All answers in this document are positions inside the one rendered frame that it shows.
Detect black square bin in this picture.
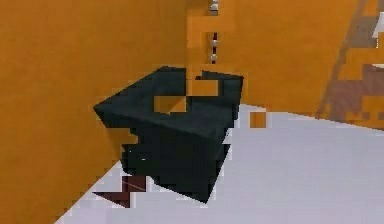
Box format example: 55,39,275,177
92,65,245,204

